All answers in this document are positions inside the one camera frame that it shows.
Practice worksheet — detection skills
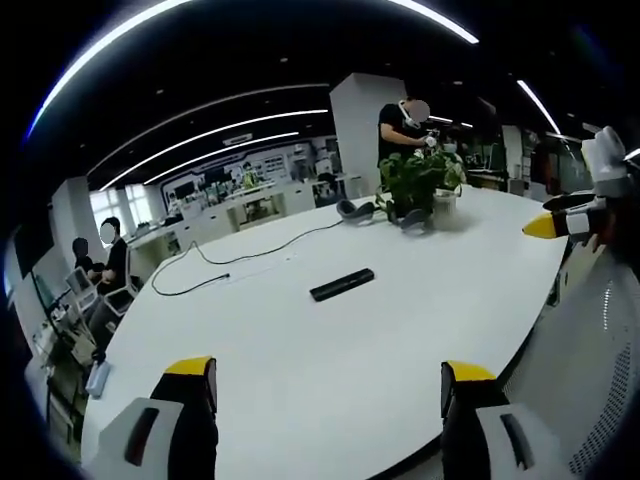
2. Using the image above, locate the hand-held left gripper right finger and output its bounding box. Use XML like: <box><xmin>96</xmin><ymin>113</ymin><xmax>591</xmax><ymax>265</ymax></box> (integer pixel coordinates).
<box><xmin>439</xmin><ymin>359</ymin><xmax>567</xmax><ymax>480</ymax></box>

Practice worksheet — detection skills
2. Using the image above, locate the black remote control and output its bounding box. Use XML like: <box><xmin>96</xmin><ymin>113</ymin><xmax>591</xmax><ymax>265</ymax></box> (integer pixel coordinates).
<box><xmin>309</xmin><ymin>267</ymin><xmax>376</xmax><ymax>303</ymax></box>

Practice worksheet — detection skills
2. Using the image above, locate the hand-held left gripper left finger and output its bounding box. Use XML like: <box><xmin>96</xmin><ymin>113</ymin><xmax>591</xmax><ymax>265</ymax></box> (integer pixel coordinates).
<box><xmin>97</xmin><ymin>355</ymin><xmax>220</xmax><ymax>480</ymax></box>

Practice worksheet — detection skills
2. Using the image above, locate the white office chair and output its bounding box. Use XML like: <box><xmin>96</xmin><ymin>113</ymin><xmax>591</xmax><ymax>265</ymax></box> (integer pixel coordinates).
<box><xmin>65</xmin><ymin>266</ymin><xmax>99</xmax><ymax>312</ymax></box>
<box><xmin>102</xmin><ymin>248</ymin><xmax>144</xmax><ymax>317</ymax></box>

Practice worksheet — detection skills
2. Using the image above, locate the grey headset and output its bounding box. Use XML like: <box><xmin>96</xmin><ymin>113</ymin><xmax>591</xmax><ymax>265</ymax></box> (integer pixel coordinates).
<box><xmin>335</xmin><ymin>198</ymin><xmax>377</xmax><ymax>227</ymax></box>

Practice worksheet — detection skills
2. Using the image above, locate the clear plastic bottle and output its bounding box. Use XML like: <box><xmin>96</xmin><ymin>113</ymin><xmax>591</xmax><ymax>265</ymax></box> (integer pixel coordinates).
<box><xmin>85</xmin><ymin>351</ymin><xmax>114</xmax><ymax>399</ymax></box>

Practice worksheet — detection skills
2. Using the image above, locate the thin white cable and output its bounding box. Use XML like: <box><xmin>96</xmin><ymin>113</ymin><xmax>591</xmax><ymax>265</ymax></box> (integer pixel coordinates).
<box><xmin>228</xmin><ymin>263</ymin><xmax>275</xmax><ymax>284</ymax></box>

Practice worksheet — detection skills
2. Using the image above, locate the black cable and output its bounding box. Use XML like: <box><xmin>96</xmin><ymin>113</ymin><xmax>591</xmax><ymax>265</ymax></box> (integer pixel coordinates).
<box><xmin>150</xmin><ymin>221</ymin><xmax>346</xmax><ymax>297</ymax></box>

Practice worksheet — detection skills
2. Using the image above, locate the green potted plant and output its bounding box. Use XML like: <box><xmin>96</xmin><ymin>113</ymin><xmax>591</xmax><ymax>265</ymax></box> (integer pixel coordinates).
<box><xmin>374</xmin><ymin>148</ymin><xmax>469</xmax><ymax>232</ymax></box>

